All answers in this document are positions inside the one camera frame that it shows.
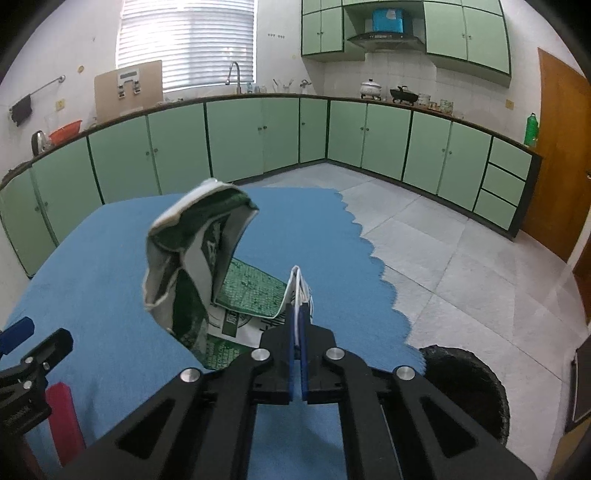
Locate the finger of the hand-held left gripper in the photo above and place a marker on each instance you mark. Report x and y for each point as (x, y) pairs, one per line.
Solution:
(16, 333)
(53, 346)

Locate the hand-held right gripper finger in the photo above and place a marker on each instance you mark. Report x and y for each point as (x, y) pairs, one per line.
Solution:
(291, 364)
(302, 364)

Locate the green white plastic bag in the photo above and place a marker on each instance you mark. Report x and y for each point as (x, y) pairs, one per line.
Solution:
(184, 286)

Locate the trash bin with black bag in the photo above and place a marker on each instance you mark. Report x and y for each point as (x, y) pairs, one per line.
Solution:
(461, 387)

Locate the person's left forearm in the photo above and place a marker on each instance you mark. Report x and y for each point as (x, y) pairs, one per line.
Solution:
(14, 461)

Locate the red plastic stick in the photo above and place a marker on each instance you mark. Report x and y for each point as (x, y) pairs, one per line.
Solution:
(64, 424)

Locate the blue table cloth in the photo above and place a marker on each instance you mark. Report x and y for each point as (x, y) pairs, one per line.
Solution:
(115, 258)

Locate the metal kettle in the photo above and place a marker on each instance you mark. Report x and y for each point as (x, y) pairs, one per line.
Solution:
(38, 144)

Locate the orange plastic basin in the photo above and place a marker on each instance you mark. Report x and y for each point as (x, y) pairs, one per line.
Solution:
(64, 134)

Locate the dark hanging towel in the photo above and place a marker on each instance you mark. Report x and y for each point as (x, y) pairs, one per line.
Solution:
(21, 110)

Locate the green lower kitchen cabinets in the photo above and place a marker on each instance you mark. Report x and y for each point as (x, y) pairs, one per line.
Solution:
(231, 138)

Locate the green kitchen cabinets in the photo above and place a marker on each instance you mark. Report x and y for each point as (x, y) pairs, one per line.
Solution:
(485, 37)
(231, 138)

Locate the flat cardboard sheet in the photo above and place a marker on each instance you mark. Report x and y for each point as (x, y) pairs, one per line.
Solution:
(138, 104)

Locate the cardboard box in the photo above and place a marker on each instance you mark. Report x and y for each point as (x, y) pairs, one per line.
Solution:
(568, 450)

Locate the small metal teapot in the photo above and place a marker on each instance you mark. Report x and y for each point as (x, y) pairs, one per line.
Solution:
(304, 85)

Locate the dark glass cabinet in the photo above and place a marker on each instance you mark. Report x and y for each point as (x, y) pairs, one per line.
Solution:
(582, 383)

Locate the white cooking pot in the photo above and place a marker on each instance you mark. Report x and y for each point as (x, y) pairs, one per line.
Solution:
(371, 88)

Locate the metal sink faucet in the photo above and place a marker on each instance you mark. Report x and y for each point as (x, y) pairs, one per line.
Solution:
(239, 83)

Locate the black cooking pan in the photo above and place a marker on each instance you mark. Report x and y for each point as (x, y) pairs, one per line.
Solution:
(404, 96)

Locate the row of glass jars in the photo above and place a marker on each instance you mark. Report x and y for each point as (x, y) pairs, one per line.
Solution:
(434, 102)

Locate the green thermos flask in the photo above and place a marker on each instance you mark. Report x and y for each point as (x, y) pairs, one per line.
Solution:
(531, 131)

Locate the white window blind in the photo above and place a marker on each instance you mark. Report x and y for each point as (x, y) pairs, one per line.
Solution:
(184, 46)

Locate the range hood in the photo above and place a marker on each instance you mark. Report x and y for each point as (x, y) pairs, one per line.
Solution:
(385, 41)

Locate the blue box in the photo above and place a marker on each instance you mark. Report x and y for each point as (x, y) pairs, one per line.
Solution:
(388, 21)

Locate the green upper kitchen cabinets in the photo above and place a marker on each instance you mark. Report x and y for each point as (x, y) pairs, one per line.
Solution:
(485, 37)

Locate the metal towel rail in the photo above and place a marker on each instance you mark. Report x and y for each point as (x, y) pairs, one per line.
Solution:
(46, 85)

